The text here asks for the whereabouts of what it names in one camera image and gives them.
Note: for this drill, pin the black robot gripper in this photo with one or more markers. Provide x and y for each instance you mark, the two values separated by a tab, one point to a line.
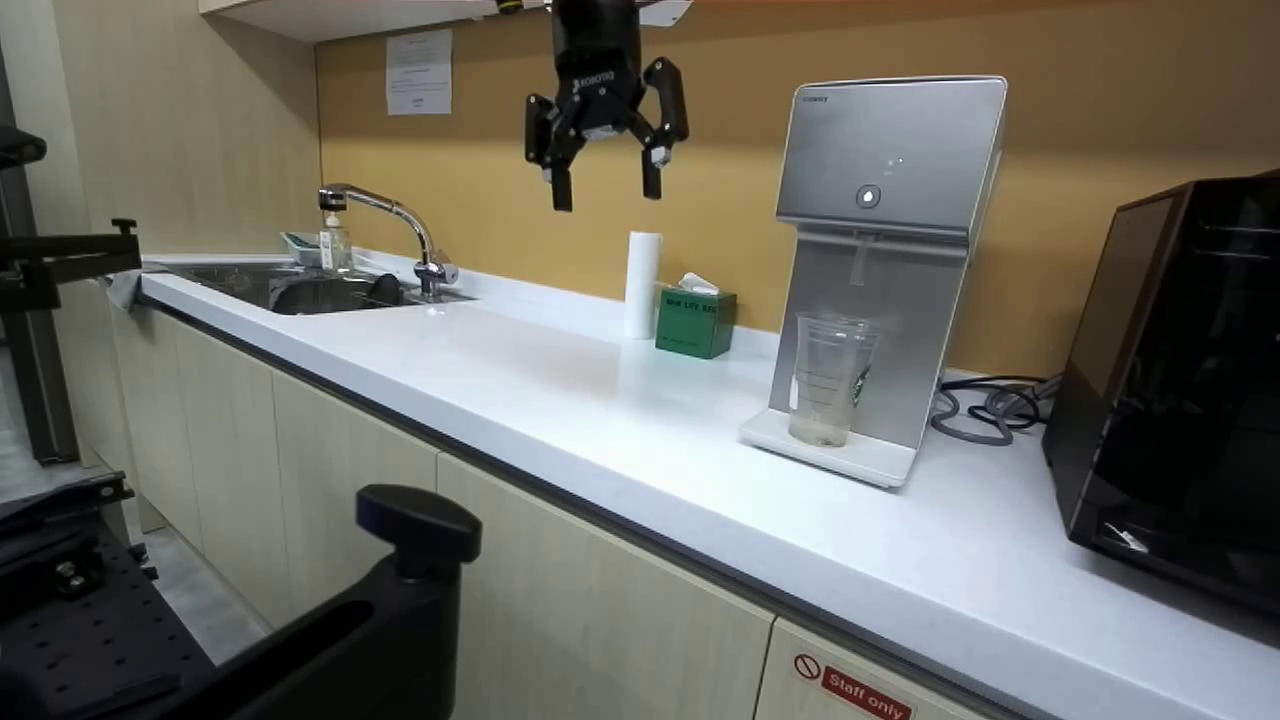
598	52

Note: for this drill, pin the black coffee machine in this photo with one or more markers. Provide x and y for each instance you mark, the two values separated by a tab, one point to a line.
1187	386

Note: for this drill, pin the stainless steel sink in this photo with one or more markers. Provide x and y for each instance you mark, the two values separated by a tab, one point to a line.
254	283

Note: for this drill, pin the white paper wall notice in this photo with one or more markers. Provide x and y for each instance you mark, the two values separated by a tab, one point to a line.
416	74

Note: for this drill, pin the black padded armrest post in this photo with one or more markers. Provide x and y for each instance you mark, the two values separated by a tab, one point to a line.
402	585

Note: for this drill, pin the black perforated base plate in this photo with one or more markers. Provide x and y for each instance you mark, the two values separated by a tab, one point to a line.
81	655

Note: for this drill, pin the beige cabinet door with sticker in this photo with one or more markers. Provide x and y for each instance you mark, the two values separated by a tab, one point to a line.
800	695

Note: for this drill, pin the black camera stand with clamp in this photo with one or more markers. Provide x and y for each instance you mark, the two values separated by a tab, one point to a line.
40	334

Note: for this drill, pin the red white warning sticker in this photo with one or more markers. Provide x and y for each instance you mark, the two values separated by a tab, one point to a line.
854	691

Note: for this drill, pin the white paper towel roll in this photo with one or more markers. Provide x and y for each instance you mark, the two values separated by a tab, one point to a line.
644	283

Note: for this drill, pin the clear plastic cup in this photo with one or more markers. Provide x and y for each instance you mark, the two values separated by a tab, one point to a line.
829	386

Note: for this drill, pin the green tissue box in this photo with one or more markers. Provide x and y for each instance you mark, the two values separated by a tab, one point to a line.
692	324

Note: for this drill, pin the chrome sink faucet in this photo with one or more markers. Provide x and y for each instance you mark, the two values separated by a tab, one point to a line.
402	215

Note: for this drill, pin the small clear soap bottle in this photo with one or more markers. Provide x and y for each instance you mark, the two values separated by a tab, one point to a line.
333	244

